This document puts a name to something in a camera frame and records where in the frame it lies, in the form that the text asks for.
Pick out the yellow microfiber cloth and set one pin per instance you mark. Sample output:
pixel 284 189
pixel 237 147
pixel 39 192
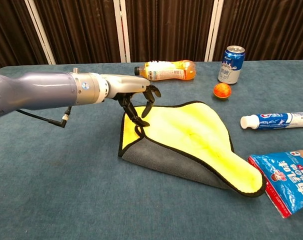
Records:
pixel 191 132

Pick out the white blue toothpaste tube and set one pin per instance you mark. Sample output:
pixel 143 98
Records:
pixel 274 120

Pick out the blue white drink can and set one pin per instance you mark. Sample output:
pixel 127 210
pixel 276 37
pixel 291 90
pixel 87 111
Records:
pixel 230 67

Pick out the white partition frame post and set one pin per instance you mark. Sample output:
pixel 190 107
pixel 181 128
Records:
pixel 212 32
pixel 39 30
pixel 122 37

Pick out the blue red snack bag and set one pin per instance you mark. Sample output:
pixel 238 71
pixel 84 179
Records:
pixel 289 180

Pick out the left lilac robot arm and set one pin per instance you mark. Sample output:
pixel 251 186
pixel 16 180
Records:
pixel 41 90

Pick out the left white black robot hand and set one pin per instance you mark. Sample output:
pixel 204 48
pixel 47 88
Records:
pixel 126 83

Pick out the dark brown pleated curtain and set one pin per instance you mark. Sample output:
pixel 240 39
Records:
pixel 79 30

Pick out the orange drink plastic bottle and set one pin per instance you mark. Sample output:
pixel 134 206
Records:
pixel 166 72

